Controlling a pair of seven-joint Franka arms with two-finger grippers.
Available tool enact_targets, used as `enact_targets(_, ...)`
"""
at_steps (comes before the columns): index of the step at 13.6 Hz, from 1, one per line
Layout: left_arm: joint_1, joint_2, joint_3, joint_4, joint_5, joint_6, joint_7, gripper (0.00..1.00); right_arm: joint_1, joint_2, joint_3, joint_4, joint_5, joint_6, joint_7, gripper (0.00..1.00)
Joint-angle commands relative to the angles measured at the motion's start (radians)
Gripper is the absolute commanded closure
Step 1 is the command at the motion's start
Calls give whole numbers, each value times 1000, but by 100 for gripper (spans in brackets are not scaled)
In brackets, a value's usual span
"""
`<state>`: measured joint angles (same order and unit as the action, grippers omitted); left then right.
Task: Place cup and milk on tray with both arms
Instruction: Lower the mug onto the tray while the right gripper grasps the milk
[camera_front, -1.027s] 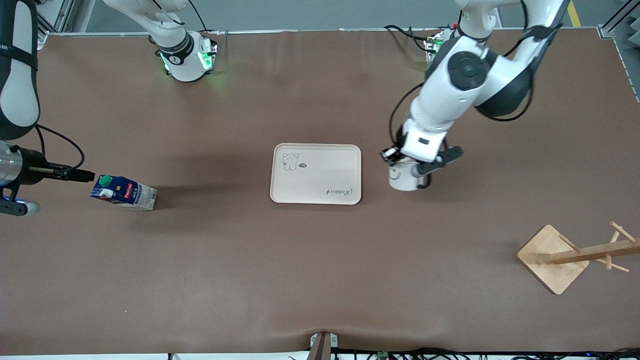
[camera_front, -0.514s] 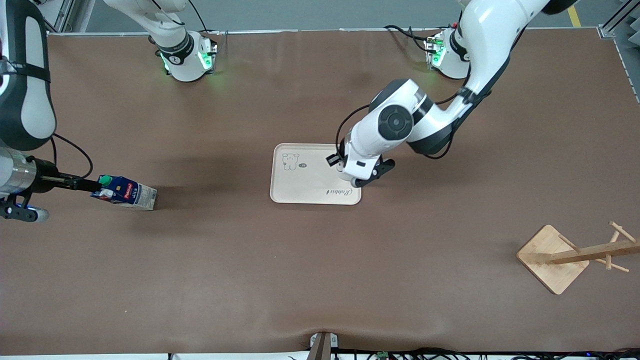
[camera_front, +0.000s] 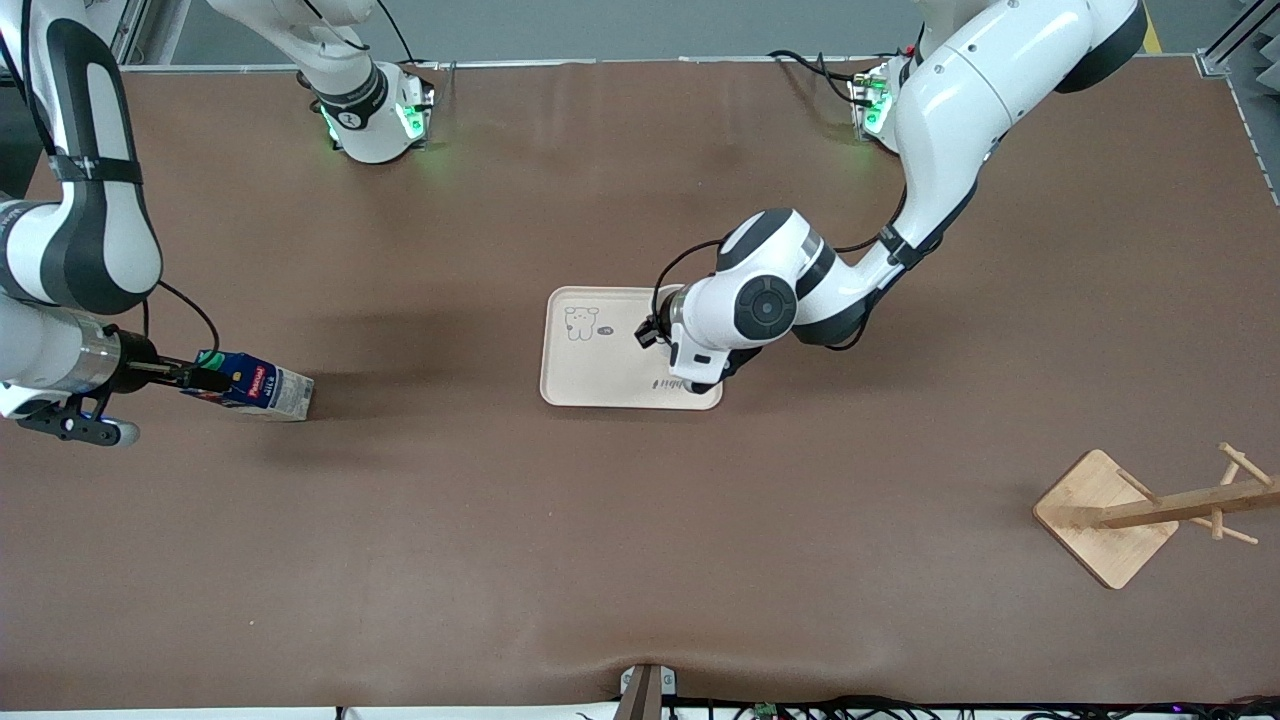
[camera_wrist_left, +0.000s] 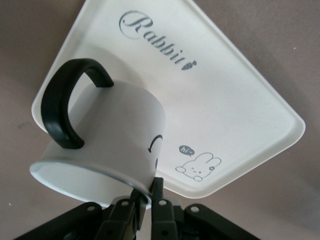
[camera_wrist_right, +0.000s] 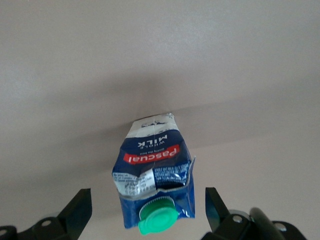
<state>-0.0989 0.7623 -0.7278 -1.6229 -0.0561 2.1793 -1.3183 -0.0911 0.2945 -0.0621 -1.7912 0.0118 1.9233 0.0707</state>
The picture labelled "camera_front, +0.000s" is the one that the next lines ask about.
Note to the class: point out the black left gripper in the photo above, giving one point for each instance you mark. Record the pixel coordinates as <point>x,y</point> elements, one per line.
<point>650,331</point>

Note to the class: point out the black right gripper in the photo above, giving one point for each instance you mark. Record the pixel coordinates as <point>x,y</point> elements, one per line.
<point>138,363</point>

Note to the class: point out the blue milk carton green cap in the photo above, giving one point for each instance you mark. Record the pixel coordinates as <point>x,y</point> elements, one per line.
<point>270,390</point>

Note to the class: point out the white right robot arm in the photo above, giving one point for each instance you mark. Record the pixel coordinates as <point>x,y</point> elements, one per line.
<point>90,230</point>

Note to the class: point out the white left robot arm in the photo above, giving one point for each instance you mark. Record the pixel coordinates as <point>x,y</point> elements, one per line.
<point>960,110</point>

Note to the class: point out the white rabbit print tray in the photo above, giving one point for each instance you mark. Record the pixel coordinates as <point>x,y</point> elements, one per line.
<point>600,370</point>

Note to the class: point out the wooden cup stand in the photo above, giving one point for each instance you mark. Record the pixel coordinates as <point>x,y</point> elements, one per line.
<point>1095,520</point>

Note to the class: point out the metal table edge bracket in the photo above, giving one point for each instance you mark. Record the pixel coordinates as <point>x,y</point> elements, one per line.
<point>645,690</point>

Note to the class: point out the aluminium frame profile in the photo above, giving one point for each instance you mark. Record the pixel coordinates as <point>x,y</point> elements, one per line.
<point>140,30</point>
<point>1250,90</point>

